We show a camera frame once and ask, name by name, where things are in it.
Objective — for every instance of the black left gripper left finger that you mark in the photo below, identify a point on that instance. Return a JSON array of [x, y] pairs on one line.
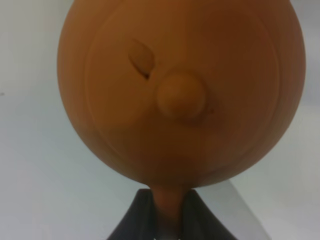
[[140, 221]]

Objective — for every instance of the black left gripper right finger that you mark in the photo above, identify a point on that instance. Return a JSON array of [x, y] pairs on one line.
[[199, 223]]

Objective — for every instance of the brown clay teapot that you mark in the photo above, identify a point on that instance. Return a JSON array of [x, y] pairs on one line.
[[179, 94]]

